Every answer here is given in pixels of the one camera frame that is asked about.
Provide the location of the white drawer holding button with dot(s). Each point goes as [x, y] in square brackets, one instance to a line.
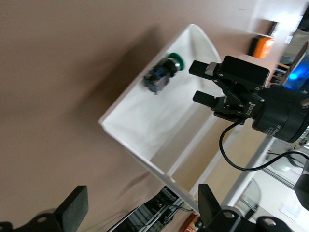
[149, 125]

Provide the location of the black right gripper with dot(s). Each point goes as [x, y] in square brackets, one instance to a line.
[280, 113]

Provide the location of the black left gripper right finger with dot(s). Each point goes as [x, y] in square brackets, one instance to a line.
[210, 207]

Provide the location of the green mushroom push button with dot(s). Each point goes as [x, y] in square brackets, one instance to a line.
[160, 76]

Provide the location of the orange button enclosure box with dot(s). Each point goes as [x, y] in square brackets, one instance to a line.
[263, 47]

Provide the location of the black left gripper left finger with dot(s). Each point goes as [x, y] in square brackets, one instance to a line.
[70, 210]

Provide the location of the white drawer cabinet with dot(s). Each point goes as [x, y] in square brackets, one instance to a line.
[183, 186]

